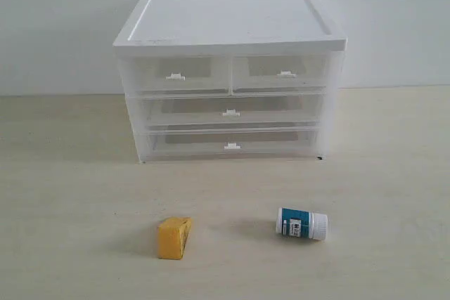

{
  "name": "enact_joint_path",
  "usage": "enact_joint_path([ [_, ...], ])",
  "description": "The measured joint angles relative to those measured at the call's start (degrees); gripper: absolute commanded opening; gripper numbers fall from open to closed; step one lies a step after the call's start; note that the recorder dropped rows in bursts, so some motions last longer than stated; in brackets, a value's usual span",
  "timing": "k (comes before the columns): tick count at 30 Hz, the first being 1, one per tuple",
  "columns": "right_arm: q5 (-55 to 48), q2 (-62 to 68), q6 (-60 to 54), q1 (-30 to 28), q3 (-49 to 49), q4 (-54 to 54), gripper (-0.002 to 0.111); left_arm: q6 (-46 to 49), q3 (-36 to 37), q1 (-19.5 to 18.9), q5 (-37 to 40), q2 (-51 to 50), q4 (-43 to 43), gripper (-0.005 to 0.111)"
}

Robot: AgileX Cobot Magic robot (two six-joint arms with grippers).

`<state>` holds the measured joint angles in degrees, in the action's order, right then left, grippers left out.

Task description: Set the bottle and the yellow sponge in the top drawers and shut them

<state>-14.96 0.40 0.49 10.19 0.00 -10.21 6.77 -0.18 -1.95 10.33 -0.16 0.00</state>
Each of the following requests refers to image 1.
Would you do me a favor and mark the clear bottom wide drawer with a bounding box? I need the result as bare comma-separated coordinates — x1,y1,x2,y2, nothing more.
136,128,320,159

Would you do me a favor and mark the clear middle wide drawer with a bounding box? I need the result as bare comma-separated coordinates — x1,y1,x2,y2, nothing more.
134,94,323,126

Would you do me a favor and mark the white bottle blue label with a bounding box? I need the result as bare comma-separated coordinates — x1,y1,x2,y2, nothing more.
276,207,328,241

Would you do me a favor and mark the yellow cheese wedge block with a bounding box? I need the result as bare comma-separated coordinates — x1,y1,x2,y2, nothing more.
157,217,192,260

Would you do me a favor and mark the clear wide drawer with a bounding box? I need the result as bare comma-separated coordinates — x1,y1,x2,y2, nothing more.
134,94,323,126
136,128,320,159

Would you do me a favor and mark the white plastic drawer cabinet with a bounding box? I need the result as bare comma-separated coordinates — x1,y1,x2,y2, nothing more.
113,0,347,162

